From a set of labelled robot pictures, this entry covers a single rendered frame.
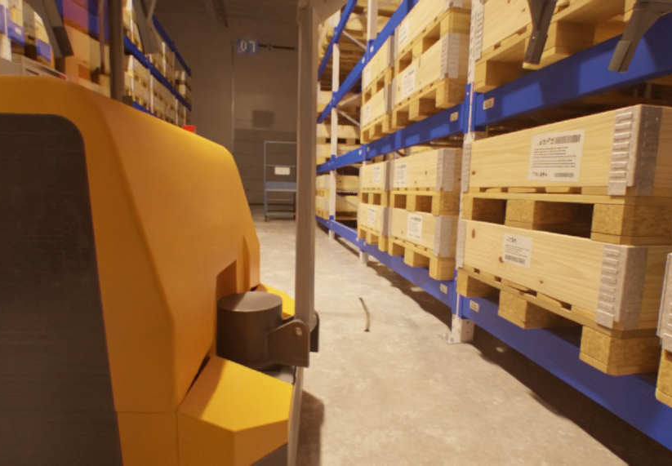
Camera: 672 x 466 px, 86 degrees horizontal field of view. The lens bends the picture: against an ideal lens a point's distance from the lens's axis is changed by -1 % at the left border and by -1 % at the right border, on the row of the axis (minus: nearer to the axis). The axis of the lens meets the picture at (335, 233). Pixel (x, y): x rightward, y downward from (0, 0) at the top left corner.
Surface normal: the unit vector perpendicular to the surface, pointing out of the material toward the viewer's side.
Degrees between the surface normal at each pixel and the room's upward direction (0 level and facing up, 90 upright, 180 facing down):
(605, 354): 90
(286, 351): 90
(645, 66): 90
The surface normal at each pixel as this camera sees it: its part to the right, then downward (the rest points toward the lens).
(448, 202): 0.18, 0.12
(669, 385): -0.98, 0.00
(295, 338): -0.23, 0.11
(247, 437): 0.73, 0.10
